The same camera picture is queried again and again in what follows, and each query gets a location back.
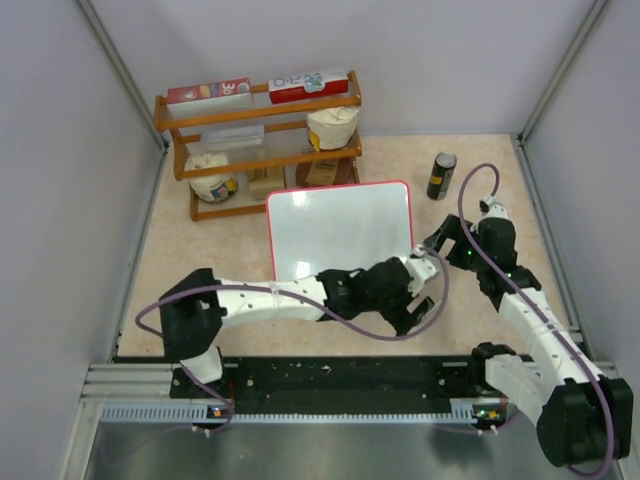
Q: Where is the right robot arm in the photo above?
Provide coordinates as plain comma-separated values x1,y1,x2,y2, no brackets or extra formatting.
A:
424,203,634,467

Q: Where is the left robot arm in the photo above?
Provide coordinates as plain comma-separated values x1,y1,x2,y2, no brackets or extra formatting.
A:
159,257,440,397

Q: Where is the pink framed whiteboard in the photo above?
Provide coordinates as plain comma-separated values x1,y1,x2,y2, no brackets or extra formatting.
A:
266,180,413,281

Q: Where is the black drink can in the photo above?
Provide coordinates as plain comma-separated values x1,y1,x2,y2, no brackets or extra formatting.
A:
426,152,457,200

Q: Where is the brown cardboard box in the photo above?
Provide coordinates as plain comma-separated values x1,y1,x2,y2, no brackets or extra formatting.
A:
295,157,353,188

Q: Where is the white bag middle shelf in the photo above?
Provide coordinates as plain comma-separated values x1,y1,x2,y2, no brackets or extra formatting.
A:
306,106,360,151

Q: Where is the white bag shelf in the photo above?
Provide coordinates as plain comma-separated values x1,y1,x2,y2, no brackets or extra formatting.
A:
306,106,360,151
185,152,238,203

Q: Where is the small tan box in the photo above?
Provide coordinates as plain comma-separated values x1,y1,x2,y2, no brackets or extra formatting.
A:
247,166,286,200

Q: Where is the white bag bottom shelf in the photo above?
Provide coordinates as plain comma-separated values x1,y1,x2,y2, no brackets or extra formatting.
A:
185,152,238,203

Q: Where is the red white box right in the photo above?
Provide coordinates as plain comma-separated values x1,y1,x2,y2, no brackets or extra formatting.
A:
268,68,349,104

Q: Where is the wooden three-tier shelf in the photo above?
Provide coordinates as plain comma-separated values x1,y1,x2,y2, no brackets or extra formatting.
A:
154,71,362,222

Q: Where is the clear plastic container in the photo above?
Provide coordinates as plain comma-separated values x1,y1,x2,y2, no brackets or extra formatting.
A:
200,125,265,152

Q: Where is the red toothpaste box left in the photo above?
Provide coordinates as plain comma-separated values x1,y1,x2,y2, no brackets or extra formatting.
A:
166,77,253,118

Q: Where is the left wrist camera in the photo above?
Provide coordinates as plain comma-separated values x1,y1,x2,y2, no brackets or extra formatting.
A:
403,254,441,296

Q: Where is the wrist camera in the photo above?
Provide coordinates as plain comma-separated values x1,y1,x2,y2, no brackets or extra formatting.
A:
403,254,441,296
479,195,510,221

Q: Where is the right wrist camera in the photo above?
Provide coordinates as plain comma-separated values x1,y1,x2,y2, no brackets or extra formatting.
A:
479,195,510,221

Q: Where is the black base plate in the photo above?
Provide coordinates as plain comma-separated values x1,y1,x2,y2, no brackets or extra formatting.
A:
169,355,511,415

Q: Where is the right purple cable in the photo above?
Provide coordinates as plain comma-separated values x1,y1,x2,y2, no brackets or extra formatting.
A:
457,163,617,477

